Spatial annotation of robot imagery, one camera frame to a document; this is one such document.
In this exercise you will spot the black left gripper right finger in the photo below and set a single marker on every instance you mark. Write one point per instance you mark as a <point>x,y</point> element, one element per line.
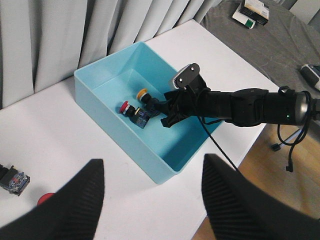
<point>238,210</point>

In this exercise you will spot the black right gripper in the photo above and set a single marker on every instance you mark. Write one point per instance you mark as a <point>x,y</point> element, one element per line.
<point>179,104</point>

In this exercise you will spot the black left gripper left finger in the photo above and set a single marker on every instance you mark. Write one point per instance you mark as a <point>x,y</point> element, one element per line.
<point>72,213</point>

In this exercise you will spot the yellow push button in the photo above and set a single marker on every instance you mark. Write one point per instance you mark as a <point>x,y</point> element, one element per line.
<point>147,98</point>
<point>13,180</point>

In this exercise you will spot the red push button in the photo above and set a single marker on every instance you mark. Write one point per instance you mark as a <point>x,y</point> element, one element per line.
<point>44,197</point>
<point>138,116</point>

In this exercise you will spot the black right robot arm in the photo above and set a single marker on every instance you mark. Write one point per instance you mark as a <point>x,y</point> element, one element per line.
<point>243,108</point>

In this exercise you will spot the lying yellow push button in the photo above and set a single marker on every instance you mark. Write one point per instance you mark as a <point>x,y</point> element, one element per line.
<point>13,180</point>

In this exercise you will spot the stacked white black boxes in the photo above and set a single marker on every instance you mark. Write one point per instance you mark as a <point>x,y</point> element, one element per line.
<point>250,12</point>

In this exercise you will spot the grey cloth cover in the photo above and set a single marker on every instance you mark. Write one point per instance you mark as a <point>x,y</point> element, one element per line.
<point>278,49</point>

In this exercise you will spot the grey pleated curtain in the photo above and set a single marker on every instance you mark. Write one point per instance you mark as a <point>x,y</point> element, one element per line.
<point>42,42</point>

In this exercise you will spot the black silver handheld device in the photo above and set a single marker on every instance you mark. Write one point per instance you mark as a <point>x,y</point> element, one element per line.
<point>311,74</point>

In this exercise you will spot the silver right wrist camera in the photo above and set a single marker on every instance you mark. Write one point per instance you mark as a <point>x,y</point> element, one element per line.
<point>185,76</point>

